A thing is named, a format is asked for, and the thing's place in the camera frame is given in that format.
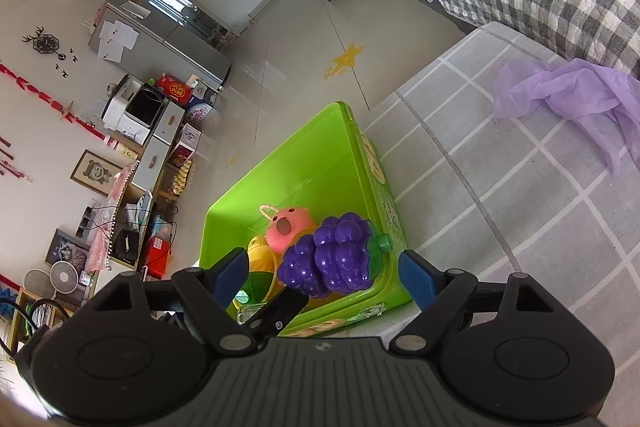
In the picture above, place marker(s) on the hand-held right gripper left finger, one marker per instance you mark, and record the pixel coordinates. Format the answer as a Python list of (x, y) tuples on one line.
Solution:
[(230, 272)]

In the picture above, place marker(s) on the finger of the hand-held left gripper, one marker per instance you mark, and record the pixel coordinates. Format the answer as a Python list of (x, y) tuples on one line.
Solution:
[(280, 309)]

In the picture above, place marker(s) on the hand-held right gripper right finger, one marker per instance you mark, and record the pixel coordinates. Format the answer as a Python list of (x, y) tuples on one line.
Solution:
[(415, 277)]

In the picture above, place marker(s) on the green toy vegetable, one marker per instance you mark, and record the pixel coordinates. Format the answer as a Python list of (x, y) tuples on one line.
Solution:
[(255, 284)]

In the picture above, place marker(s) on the yellow toy pot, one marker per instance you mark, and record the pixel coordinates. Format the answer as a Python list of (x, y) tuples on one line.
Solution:
[(262, 257)]

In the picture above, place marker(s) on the purple toy grapes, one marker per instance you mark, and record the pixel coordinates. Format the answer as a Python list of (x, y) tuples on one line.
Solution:
[(325, 257)]

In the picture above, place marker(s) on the pink animal toy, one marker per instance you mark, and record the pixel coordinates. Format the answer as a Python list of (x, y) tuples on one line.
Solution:
[(287, 232)]

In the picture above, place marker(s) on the green plastic box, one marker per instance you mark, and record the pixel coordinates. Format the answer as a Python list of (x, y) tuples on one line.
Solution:
[(300, 167)]

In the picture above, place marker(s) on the red storage box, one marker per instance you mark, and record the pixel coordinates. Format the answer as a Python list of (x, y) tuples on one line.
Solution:
[(157, 254)]

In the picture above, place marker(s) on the grey checked table cloth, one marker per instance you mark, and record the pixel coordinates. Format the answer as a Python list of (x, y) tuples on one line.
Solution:
[(500, 232)]

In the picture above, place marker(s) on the row of yellow figurines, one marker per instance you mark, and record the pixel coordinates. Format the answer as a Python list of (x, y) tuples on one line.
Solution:
[(181, 177)]

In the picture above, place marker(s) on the pink lace cloth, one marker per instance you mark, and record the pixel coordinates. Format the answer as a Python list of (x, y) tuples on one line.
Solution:
[(107, 227)]

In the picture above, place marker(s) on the white wooden cabinet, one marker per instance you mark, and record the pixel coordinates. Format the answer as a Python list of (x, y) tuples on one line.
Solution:
[(155, 157)]

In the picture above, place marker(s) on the white carton with red print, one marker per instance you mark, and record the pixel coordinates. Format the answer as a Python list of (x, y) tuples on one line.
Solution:
[(189, 139)]

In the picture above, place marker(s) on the dark framed picture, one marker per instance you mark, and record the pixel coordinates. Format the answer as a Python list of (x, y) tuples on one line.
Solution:
[(67, 249)]

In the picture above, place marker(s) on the blue and white carton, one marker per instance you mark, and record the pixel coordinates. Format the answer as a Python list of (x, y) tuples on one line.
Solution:
[(202, 109)]

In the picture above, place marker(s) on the framed bear picture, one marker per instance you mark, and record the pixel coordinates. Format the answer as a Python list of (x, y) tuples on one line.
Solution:
[(97, 172)]

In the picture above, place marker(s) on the red gift box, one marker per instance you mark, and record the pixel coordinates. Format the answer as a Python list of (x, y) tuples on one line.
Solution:
[(175, 89)]

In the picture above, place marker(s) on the yellow star floor sticker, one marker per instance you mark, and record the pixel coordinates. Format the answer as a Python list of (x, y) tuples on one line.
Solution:
[(345, 59)]

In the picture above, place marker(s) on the purple glove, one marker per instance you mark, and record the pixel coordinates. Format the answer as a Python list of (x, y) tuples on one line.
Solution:
[(550, 87)]

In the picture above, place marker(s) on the silver fridge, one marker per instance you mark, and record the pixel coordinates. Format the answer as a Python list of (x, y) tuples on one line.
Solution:
[(175, 42)]

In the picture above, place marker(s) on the red knot wall ornament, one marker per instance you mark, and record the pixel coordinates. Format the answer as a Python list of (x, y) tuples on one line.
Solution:
[(12, 167)]

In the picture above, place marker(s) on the red wall decoration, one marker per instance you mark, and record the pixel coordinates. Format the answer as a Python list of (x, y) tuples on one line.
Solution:
[(50, 104)]

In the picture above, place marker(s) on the black antler wall clock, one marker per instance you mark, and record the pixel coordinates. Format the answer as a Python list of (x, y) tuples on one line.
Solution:
[(42, 43)]

